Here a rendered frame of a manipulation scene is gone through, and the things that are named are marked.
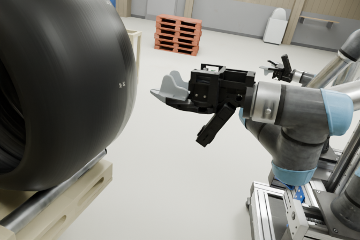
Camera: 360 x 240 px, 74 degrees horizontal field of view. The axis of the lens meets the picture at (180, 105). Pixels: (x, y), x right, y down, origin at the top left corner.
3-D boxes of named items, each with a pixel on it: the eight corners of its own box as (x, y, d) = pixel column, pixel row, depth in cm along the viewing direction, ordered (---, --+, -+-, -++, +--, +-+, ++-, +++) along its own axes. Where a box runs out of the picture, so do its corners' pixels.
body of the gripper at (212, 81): (198, 62, 50) (258, 69, 46) (195, 100, 53) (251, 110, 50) (186, 70, 43) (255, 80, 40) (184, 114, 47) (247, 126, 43)
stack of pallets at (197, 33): (152, 49, 588) (155, 15, 555) (159, 43, 656) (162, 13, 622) (196, 57, 580) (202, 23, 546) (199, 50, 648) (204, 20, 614)
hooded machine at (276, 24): (278, 43, 971) (289, 9, 915) (280, 45, 918) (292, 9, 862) (261, 40, 979) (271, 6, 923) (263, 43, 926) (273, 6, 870)
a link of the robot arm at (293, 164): (284, 150, 56) (294, 109, 51) (320, 186, 47) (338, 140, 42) (254, 156, 55) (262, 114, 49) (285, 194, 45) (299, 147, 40)
